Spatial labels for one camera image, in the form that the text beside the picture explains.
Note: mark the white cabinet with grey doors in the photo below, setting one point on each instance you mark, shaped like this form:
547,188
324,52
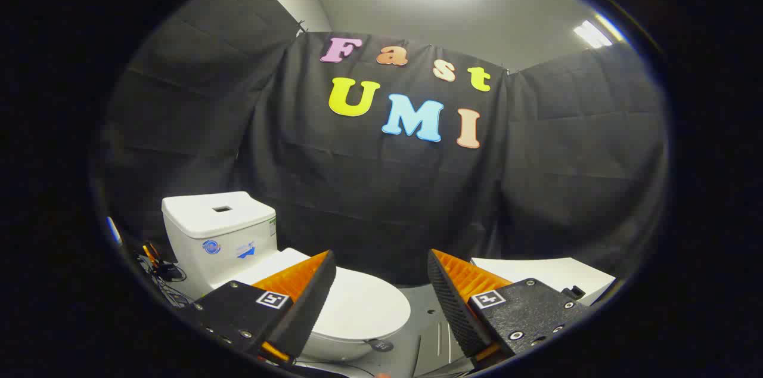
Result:
554,273

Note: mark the black backdrop cloth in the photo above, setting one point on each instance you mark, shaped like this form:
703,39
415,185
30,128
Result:
381,187

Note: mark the orange hand tool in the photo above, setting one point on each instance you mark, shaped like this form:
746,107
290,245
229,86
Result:
149,254

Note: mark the white toilet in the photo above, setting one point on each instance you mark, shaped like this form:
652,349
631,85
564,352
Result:
214,229

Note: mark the small ceiling light panel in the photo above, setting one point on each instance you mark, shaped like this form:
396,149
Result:
592,34

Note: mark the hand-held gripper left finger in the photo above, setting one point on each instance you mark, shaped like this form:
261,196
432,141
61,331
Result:
310,312

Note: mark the small black object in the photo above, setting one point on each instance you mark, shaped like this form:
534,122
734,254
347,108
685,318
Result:
574,293

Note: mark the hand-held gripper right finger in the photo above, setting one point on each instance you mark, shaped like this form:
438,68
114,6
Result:
456,309

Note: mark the white toilet lid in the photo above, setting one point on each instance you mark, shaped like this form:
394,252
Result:
363,306

